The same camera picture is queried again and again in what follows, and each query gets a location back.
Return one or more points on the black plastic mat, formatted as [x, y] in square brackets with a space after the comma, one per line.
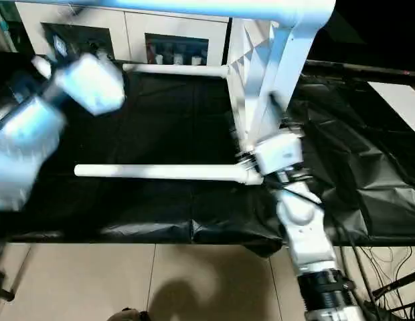
[160, 117]

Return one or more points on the white glass-door cabinet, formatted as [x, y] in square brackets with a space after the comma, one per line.
[134, 33]

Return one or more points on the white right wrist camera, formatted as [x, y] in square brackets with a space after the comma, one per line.
[277, 154]

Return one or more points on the black long bar device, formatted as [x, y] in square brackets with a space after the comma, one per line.
[361, 68]

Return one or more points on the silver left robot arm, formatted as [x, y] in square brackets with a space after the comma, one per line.
[23, 150]

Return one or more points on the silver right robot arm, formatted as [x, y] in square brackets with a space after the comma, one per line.
[308, 240]

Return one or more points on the white flat board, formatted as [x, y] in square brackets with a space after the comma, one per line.
[398, 103]

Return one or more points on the white plastic table top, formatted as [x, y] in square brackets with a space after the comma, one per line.
[257, 67]

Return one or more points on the white small bottle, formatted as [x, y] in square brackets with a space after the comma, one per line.
[159, 59]
[178, 58]
[195, 60]

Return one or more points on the teal white pole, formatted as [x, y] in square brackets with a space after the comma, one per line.
[1, 26]

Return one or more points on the dark brown rounded part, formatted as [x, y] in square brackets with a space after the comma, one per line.
[130, 315]

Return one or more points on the black metal stand leg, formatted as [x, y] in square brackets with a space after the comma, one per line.
[3, 294]
[398, 282]

